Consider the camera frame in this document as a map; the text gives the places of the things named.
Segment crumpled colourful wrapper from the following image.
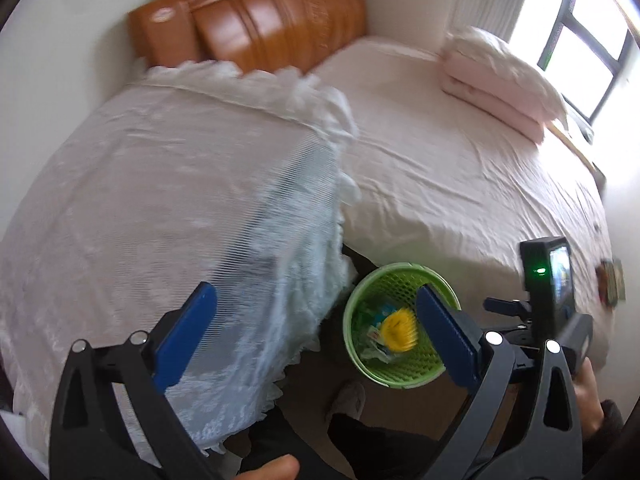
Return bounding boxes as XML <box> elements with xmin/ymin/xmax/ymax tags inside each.
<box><xmin>357</xmin><ymin>304</ymin><xmax>396</xmax><ymax>363</ymax></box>

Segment person's right hand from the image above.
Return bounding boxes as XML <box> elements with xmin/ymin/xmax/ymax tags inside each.
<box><xmin>570</xmin><ymin>357</ymin><xmax>608</xmax><ymax>441</ymax></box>

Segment wooden headboard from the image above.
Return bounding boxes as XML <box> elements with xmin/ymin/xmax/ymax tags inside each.
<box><xmin>127</xmin><ymin>0</ymin><xmax>368</xmax><ymax>73</ymax></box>

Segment person's dark trousered legs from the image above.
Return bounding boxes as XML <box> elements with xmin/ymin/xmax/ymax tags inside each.
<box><xmin>240</xmin><ymin>405</ymin><xmax>446</xmax><ymax>480</ymax></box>

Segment light wooden ledge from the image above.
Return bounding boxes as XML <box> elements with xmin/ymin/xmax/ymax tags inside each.
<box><xmin>545</xmin><ymin>120</ymin><xmax>607</xmax><ymax>183</ymax></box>

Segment person's left hand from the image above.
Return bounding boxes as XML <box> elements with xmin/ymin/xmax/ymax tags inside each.
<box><xmin>240</xmin><ymin>454</ymin><xmax>301</xmax><ymax>480</ymax></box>

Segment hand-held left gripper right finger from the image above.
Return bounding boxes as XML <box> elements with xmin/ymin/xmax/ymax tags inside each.
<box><xmin>415</xmin><ymin>285</ymin><xmax>583</xmax><ymax>480</ymax></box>

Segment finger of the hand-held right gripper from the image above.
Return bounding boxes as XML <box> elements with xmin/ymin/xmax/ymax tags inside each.
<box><xmin>484</xmin><ymin>297</ymin><xmax>532</xmax><ymax>318</ymax></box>

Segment colourful card packet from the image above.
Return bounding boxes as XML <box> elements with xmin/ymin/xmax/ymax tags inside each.
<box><xmin>595</xmin><ymin>257</ymin><xmax>627</xmax><ymax>306</ymax></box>

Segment white lace tablecloth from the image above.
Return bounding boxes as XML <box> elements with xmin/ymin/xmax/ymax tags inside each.
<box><xmin>0</xmin><ymin>60</ymin><xmax>358</xmax><ymax>461</ymax></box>

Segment yellow plastic item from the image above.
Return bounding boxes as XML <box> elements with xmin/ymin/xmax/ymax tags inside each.
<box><xmin>381</xmin><ymin>307</ymin><xmax>418</xmax><ymax>352</ymax></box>

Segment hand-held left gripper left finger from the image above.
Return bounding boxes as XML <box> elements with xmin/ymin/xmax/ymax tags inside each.
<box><xmin>49</xmin><ymin>281</ymin><xmax>236</xmax><ymax>480</ymax></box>

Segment green plastic mesh basket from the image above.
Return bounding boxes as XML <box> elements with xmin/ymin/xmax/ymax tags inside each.
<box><xmin>342</xmin><ymin>261</ymin><xmax>462</xmax><ymax>391</ymax></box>

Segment bed with pink sheet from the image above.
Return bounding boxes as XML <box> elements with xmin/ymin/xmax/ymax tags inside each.
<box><xmin>300</xmin><ymin>35</ymin><xmax>613</xmax><ymax>356</ymax></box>

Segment dark framed window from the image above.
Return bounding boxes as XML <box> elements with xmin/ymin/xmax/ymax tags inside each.
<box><xmin>537</xmin><ymin>0</ymin><xmax>636</xmax><ymax>123</ymax></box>

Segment folded pink quilt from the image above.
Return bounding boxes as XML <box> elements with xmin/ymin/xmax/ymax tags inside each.
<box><xmin>440</xmin><ymin>50</ymin><xmax>546</xmax><ymax>143</ymax></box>

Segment white shoe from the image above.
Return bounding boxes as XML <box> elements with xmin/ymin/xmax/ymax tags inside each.
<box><xmin>326</xmin><ymin>381</ymin><xmax>367</xmax><ymax>423</ymax></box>

